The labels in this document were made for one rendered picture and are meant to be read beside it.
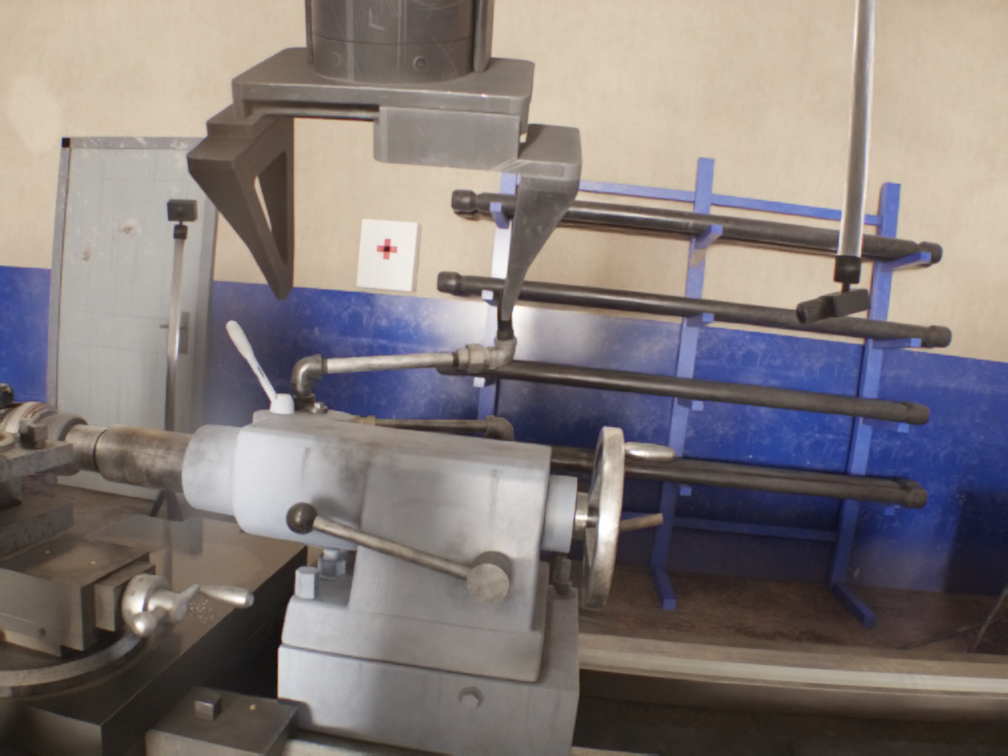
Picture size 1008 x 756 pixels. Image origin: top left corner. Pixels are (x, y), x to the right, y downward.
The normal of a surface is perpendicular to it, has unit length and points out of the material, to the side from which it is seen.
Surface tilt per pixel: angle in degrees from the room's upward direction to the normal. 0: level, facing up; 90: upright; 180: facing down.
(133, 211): 90
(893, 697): 90
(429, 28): 113
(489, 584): 90
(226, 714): 0
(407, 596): 66
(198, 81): 90
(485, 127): 120
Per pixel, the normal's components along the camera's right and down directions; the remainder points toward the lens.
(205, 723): 0.10, -0.99
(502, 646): -0.04, -0.38
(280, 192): -0.05, 0.25
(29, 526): 0.99, 0.11
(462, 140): -0.08, 0.59
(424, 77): 0.47, 0.55
